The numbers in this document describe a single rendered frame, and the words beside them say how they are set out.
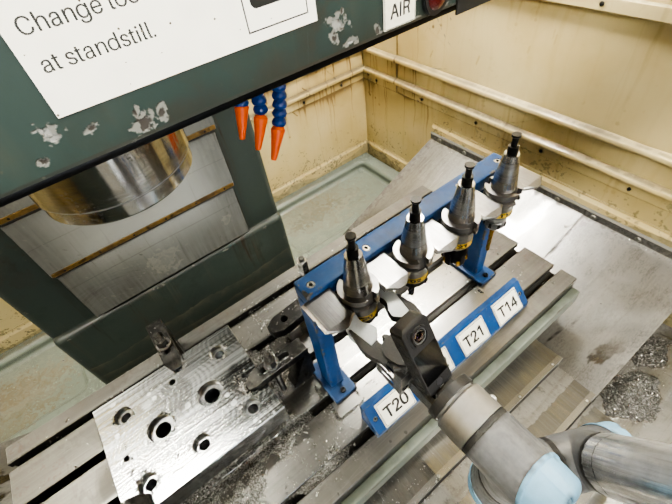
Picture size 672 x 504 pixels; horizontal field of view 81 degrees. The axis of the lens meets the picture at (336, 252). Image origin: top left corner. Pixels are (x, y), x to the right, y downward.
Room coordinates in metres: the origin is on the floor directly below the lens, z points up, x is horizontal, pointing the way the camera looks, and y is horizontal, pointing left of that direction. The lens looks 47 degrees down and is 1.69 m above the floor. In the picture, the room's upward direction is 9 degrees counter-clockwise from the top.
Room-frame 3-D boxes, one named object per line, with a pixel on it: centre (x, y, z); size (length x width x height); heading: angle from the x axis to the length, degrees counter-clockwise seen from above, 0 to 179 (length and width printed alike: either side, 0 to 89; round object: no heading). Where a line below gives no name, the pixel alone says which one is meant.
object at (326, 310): (0.32, 0.02, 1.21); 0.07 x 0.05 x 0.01; 31
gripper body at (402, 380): (0.24, -0.09, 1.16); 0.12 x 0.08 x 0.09; 31
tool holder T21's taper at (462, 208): (0.46, -0.21, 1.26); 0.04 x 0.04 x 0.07
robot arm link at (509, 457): (0.10, -0.17, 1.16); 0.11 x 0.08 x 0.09; 31
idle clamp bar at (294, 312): (0.55, 0.06, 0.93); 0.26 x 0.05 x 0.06; 126
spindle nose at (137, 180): (0.37, 0.22, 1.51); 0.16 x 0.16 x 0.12
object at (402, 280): (0.38, -0.07, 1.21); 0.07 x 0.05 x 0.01; 31
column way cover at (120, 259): (0.76, 0.44, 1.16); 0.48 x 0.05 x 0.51; 121
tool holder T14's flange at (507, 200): (0.52, -0.31, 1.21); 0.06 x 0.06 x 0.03
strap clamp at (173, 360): (0.45, 0.38, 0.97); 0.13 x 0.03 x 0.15; 31
